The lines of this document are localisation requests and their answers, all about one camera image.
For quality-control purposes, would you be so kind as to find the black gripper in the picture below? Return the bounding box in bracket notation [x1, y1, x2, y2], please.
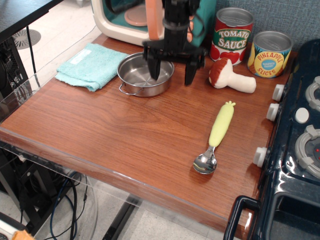
[143, 24, 207, 86]

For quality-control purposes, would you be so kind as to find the stainless steel pot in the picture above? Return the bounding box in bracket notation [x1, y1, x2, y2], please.
[117, 52, 175, 98]

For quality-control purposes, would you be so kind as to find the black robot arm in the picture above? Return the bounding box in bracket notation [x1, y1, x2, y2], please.
[142, 0, 207, 86]

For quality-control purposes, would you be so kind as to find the teal toy microwave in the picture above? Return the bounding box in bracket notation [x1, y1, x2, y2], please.
[91, 0, 216, 47]

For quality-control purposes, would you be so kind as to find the light blue towel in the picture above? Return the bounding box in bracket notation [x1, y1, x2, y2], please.
[55, 43, 129, 92]

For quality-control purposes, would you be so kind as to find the plush mushroom toy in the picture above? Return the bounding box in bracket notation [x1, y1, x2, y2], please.
[208, 57, 257, 94]

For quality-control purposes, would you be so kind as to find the tomato sauce can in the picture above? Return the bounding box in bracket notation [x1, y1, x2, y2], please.
[209, 7, 254, 65]

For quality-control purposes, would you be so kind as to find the pineapple slices can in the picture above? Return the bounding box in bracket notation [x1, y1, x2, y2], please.
[247, 31, 294, 79]

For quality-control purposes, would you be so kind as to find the white stove knob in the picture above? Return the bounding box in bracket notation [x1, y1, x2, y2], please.
[252, 147, 268, 168]
[272, 84, 285, 102]
[266, 103, 280, 122]

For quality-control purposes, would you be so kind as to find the black side desk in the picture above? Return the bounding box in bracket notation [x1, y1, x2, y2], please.
[0, 0, 62, 43]

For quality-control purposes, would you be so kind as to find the dark blue toy stove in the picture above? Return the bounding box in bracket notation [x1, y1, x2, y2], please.
[223, 39, 320, 240]

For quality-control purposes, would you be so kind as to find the spoon with yellow handle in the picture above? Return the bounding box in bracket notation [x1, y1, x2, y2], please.
[193, 101, 236, 175]

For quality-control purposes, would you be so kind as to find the blue cable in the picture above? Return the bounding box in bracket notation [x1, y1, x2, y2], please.
[49, 172, 78, 240]

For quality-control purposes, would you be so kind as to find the black cable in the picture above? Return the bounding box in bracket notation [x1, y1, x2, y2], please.
[44, 174, 88, 240]

